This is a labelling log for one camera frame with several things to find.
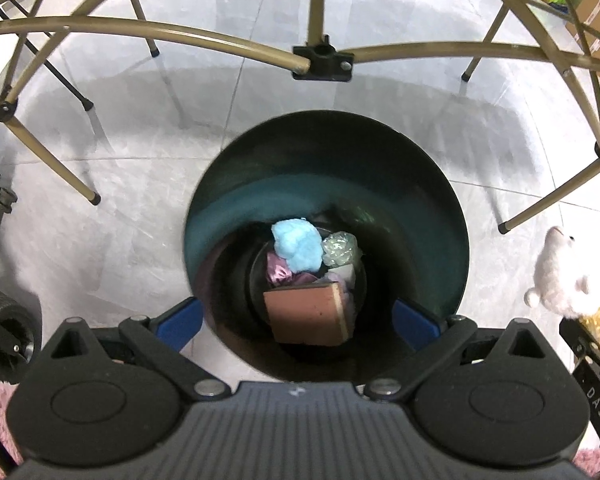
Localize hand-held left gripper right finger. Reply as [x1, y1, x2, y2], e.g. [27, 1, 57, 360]
[362, 297, 557, 403]

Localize black trash bin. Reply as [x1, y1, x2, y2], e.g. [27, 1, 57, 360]
[182, 109, 470, 383]

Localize blue fluffy cloth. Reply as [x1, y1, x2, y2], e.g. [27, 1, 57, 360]
[271, 217, 324, 274]

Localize pink shiny wrapper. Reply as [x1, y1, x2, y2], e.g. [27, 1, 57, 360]
[266, 252, 294, 287]

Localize khaki folding table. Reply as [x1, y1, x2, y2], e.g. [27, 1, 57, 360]
[0, 0, 600, 236]

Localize clear plastic wrap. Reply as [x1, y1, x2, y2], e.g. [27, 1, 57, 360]
[321, 231, 362, 267]

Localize black tripod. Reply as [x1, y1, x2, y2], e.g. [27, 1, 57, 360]
[25, 40, 95, 112]

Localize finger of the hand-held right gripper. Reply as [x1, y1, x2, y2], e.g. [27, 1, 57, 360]
[559, 317, 600, 366]

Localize white yellow plush toy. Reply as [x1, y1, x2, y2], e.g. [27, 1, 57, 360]
[524, 226, 600, 356]

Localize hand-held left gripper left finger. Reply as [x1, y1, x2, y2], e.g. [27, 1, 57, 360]
[42, 296, 233, 403]

